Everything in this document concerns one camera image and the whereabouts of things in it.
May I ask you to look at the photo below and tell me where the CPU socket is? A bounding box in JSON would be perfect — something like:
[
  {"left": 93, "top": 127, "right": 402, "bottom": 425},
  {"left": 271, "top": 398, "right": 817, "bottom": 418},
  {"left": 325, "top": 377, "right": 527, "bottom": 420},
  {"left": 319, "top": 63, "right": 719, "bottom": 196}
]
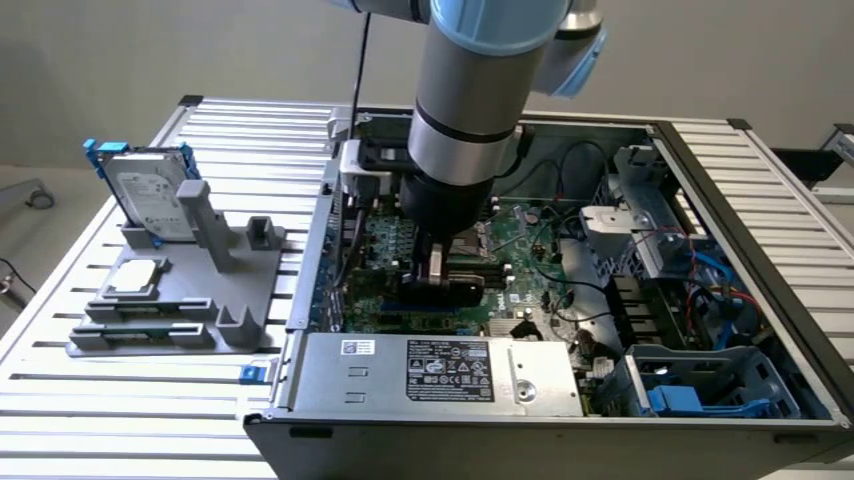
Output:
[{"left": 459, "top": 218, "right": 500, "bottom": 257}]

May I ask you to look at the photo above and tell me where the silver metal drive cage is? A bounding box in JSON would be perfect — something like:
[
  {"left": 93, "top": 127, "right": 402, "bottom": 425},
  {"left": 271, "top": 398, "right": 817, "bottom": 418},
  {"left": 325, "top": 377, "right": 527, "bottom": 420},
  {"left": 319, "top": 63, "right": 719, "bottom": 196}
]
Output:
[{"left": 576, "top": 144, "right": 712, "bottom": 281}]

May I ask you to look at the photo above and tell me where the black looped wire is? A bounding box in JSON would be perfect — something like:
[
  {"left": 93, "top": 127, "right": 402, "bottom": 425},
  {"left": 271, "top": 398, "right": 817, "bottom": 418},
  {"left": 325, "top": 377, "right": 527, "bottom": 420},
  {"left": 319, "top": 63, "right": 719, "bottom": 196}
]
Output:
[{"left": 496, "top": 141, "right": 610, "bottom": 201}]

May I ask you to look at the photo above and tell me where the black graphics card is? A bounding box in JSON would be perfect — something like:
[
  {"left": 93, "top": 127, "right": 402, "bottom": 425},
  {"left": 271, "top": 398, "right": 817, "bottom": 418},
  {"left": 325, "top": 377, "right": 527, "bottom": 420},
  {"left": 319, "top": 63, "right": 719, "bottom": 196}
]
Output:
[{"left": 398, "top": 268, "right": 487, "bottom": 310}]

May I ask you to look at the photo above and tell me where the black RAM slot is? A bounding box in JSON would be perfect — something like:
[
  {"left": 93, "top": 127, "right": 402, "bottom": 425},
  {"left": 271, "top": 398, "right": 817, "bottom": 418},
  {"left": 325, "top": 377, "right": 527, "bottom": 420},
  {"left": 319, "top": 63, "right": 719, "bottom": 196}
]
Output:
[{"left": 446, "top": 263, "right": 516, "bottom": 292}]

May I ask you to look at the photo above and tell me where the red wire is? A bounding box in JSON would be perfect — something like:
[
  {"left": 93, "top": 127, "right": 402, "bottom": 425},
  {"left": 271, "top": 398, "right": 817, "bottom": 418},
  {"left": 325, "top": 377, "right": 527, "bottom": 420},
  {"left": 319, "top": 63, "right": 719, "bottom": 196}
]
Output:
[{"left": 692, "top": 269, "right": 762, "bottom": 321}]

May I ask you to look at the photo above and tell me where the blue wire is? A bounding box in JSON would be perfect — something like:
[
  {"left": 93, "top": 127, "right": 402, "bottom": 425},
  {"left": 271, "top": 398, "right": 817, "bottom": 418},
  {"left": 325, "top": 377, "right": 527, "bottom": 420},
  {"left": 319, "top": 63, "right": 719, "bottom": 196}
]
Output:
[{"left": 686, "top": 249, "right": 742, "bottom": 351}]

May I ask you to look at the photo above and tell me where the black and white side table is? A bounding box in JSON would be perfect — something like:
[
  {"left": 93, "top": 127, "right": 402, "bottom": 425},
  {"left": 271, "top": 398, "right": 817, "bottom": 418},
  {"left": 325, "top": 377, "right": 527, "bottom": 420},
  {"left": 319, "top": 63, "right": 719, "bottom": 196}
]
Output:
[{"left": 770, "top": 122, "right": 854, "bottom": 205}]

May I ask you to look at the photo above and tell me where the silver CPU chip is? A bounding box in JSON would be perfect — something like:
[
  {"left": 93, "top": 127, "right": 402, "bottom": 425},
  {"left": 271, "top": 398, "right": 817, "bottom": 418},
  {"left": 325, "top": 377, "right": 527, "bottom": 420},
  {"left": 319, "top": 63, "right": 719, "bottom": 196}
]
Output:
[{"left": 105, "top": 259, "right": 169, "bottom": 297}]

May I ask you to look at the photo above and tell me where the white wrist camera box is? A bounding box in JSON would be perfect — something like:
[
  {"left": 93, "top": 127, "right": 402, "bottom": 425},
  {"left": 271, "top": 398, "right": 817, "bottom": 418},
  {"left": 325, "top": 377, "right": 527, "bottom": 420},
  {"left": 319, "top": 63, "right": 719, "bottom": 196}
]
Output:
[{"left": 338, "top": 138, "right": 410, "bottom": 182}]

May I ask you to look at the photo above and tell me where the grey parts rack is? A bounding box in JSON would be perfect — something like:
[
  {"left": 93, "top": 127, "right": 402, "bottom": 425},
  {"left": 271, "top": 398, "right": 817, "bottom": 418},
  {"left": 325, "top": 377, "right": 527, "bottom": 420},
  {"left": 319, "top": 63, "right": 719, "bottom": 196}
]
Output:
[{"left": 64, "top": 179, "right": 289, "bottom": 359}]

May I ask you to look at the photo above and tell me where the green motherboard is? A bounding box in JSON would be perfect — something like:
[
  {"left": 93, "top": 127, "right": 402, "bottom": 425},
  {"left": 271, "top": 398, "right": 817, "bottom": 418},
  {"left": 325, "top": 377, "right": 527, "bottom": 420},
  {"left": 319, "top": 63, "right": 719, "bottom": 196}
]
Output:
[{"left": 331, "top": 192, "right": 606, "bottom": 354}]

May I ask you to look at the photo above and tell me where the blue disk bay latch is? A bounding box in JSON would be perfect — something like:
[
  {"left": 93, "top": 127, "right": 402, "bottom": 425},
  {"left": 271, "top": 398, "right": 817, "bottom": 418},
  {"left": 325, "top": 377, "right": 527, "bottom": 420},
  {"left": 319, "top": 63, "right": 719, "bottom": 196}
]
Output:
[{"left": 642, "top": 384, "right": 703, "bottom": 417}]

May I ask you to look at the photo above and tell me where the silver power supply unit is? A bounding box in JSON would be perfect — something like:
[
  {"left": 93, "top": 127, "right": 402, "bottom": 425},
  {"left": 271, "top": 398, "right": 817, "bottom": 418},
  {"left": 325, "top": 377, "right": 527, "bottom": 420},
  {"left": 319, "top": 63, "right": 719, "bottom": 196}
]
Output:
[{"left": 284, "top": 331, "right": 587, "bottom": 419}]

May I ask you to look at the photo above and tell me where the silver hard disk blue bracket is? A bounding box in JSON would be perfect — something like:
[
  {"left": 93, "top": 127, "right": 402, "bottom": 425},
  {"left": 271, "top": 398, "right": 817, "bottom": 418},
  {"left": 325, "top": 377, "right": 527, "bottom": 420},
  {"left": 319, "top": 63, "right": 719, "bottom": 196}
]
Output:
[{"left": 81, "top": 139, "right": 204, "bottom": 249}]

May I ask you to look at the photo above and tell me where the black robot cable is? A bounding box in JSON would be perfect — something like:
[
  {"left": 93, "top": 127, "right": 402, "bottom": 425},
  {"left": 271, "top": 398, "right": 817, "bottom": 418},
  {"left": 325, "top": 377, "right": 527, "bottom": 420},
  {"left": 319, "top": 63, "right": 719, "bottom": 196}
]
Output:
[{"left": 348, "top": 10, "right": 374, "bottom": 144}]

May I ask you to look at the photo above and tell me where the open black PC case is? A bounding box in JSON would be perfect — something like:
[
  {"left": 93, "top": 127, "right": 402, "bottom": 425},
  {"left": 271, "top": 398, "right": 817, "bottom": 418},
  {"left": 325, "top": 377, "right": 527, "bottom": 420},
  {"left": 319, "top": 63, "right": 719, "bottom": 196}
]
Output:
[{"left": 241, "top": 106, "right": 854, "bottom": 480}]

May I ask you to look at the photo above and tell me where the grey disk bay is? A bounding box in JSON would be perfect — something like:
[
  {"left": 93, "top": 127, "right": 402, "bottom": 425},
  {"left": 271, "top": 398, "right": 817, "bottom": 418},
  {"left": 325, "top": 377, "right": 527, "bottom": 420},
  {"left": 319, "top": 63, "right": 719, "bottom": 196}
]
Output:
[{"left": 596, "top": 343, "right": 806, "bottom": 421}]

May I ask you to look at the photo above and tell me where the green RAM stick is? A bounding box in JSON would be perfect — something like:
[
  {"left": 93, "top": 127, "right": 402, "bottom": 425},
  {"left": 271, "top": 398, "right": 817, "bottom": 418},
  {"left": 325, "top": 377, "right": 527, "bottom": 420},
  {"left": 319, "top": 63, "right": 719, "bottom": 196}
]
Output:
[{"left": 97, "top": 324, "right": 176, "bottom": 338}]

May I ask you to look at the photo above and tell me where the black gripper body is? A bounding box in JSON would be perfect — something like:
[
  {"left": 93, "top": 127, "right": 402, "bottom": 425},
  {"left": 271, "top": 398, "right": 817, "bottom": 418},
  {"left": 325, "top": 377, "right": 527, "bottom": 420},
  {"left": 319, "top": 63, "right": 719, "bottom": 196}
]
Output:
[{"left": 398, "top": 173, "right": 496, "bottom": 247}]

